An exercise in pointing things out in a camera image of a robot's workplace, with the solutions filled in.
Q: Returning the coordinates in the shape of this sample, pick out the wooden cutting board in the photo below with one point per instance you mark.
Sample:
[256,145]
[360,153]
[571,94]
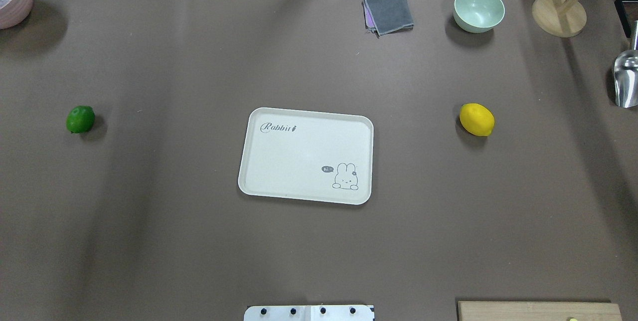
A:
[537,311]

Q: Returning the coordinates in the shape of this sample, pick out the metal scoop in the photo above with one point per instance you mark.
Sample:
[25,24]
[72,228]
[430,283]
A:
[625,73]

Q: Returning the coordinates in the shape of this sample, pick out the mint green bowl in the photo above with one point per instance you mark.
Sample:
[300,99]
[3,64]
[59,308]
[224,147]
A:
[478,16]

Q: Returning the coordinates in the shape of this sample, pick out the folded grey cloth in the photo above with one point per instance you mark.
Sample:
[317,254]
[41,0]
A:
[387,16]

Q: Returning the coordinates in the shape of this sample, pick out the yellow lemon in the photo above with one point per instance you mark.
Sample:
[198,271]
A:
[477,119]

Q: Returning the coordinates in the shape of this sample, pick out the green lemon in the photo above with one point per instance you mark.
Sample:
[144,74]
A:
[80,119]

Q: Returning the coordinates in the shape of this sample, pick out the white rabbit tray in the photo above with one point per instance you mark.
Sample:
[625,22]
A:
[308,155]

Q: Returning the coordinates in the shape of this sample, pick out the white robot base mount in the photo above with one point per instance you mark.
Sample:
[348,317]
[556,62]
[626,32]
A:
[310,313]

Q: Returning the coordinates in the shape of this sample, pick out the wooden mug tree stand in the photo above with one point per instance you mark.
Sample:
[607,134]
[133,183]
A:
[562,18]

